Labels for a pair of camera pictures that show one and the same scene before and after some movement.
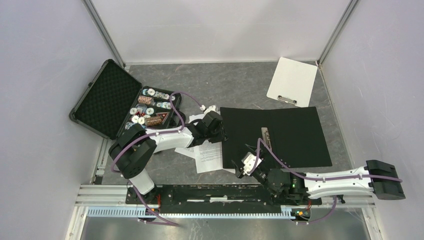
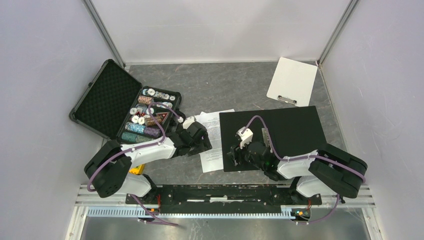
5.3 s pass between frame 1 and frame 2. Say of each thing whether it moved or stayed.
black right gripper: moved
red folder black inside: stayed
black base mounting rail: stayed
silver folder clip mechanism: stayed
